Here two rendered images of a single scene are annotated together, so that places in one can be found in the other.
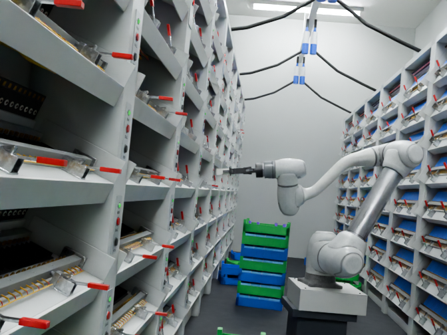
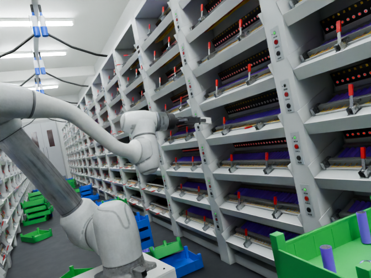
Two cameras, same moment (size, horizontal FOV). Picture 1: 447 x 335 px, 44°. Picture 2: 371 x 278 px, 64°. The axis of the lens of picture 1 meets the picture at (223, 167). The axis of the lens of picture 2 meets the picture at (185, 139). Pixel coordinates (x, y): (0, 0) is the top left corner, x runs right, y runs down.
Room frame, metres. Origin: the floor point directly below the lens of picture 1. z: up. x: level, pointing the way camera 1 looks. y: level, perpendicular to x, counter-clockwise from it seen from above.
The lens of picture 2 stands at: (4.02, -0.85, 0.77)
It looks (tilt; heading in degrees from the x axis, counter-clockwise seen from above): 1 degrees down; 149
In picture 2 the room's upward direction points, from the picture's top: 11 degrees counter-clockwise
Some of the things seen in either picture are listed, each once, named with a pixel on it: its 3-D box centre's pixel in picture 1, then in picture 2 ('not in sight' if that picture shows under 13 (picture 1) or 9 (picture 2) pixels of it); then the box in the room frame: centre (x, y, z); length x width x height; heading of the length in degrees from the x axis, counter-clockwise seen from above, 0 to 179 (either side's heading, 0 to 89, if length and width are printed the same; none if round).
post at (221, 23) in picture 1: (196, 161); (303, 81); (3.28, 0.16, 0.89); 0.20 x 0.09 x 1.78; 86
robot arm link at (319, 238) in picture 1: (323, 252); (115, 230); (2.86, -0.55, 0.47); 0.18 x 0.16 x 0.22; 16
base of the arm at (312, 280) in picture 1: (318, 278); (127, 266); (2.89, -0.54, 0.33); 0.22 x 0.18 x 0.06; 13
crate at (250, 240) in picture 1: (265, 238); not in sight; (3.72, -0.33, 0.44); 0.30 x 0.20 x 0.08; 81
